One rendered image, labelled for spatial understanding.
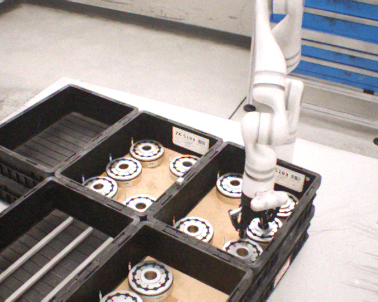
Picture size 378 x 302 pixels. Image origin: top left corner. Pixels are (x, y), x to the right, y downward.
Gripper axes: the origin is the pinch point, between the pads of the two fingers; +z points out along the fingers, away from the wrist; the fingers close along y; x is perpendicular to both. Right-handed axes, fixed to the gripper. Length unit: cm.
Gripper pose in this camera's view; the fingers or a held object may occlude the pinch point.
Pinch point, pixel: (251, 231)
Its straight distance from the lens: 141.2
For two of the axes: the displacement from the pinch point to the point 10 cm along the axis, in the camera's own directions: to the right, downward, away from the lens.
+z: -0.2, 8.1, 5.8
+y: -9.4, 1.9, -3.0
